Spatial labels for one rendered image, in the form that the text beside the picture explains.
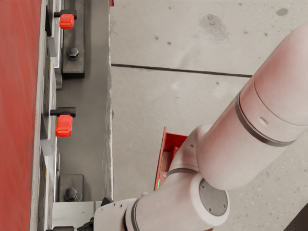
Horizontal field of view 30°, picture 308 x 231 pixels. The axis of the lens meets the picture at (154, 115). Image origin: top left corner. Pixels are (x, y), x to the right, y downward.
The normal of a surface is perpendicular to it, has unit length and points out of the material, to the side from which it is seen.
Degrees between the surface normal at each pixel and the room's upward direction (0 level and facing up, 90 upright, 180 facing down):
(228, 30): 0
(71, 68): 0
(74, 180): 0
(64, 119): 39
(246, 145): 74
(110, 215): 53
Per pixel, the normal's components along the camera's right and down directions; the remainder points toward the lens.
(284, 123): -0.18, 0.73
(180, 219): -0.52, 0.41
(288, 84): -0.69, 0.34
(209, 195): 0.66, -0.37
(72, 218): 0.07, -0.48
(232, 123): -0.88, 0.04
